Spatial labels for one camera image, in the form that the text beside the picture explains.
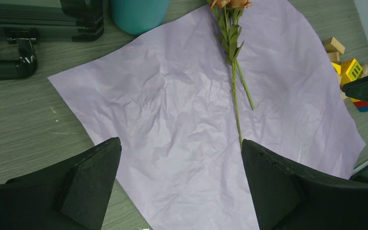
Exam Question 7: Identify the purple and pink wrapping paper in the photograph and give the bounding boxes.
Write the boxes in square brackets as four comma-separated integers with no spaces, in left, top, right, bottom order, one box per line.
[49,0,365,230]

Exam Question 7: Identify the red flat brick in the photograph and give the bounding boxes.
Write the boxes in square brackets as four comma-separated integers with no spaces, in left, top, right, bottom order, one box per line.
[353,101,368,108]

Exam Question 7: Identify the brown rose bunch stem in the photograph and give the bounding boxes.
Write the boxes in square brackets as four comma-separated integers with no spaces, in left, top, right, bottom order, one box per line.
[207,0,255,145]

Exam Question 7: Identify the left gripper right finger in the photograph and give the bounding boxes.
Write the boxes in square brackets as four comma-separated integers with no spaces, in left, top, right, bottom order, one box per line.
[241,139,368,230]

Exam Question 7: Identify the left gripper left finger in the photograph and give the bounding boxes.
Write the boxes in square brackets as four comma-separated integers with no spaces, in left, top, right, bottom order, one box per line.
[0,138,122,230]

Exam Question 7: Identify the wooden arch block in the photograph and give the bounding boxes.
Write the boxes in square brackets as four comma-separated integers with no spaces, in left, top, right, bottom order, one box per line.
[327,52,341,64]

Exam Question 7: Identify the yellow window block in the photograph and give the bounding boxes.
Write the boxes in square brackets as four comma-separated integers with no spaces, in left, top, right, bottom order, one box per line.
[340,58,363,87]

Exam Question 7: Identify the wooden rectangular block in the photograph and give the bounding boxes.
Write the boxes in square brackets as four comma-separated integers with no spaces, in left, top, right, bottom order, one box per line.
[322,37,345,55]

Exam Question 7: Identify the teal vase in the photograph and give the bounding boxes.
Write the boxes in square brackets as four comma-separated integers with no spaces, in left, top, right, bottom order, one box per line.
[108,0,171,35]

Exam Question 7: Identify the black carrying case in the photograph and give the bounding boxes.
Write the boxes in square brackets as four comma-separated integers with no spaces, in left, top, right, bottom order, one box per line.
[0,0,104,80]

